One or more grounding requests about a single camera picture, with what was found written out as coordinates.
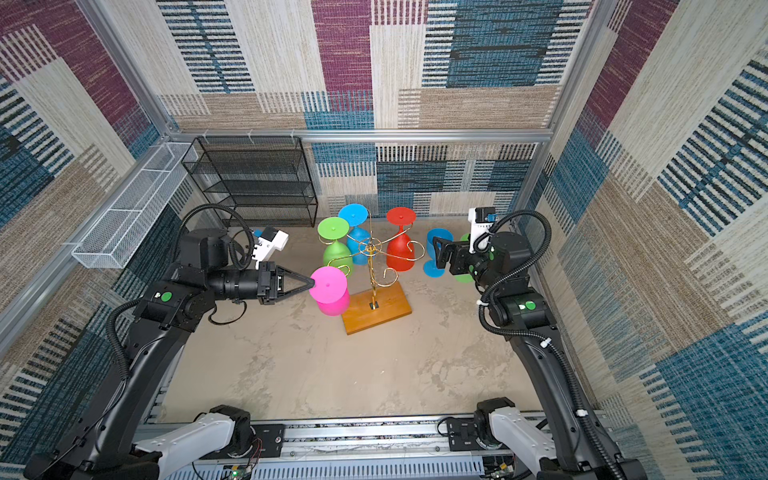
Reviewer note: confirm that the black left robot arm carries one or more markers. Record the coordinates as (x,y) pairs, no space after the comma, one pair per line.
(145,336)

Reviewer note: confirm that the green wine glass front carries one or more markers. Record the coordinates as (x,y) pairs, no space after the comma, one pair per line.
(464,278)

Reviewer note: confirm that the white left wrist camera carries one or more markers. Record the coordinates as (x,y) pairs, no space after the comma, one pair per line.
(267,241)

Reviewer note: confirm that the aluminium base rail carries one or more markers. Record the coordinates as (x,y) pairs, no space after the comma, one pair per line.
(410,447)

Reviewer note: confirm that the black wire shelf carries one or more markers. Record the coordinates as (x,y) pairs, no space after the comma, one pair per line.
(265,179)

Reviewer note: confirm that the wooden rack base with gold wire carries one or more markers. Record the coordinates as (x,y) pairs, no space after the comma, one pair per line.
(385,300)

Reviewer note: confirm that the white wire basket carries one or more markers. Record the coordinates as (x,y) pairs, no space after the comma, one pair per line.
(117,234)

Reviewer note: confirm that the green wine glass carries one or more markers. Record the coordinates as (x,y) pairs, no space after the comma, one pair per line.
(333,232)
(464,278)

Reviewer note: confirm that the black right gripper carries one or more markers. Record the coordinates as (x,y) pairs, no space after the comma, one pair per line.
(459,250)

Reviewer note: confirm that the pink wine glass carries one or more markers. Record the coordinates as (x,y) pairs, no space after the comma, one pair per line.
(330,290)

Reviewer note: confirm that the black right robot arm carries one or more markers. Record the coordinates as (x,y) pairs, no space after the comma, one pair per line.
(540,348)

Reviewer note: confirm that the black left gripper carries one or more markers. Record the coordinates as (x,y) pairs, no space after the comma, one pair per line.
(267,272)

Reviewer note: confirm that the green wine glass back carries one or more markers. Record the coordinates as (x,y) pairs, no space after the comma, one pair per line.
(333,232)

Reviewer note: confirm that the blue wine glass back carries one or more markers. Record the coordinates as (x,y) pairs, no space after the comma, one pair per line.
(357,238)

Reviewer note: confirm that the red wine glass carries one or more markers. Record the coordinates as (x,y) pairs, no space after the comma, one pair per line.
(399,254)

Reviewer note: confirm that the light blue wine glass front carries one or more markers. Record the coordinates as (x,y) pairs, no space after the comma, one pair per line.
(430,268)

